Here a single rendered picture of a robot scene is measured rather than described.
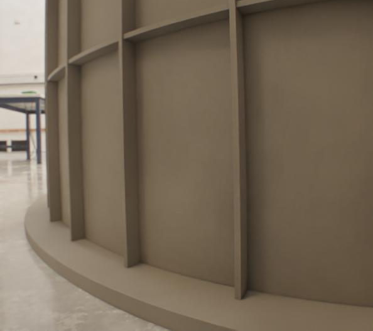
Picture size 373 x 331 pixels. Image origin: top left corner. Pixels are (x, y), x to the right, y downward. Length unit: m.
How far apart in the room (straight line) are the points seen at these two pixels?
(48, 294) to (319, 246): 0.40
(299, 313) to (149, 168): 0.29
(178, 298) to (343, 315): 0.20
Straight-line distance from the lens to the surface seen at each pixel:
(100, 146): 0.58
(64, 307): 0.48
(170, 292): 0.43
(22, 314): 0.49
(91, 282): 0.49
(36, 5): 7.29
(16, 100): 4.03
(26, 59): 6.98
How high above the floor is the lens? 0.23
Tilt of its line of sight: level
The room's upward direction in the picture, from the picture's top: 1 degrees counter-clockwise
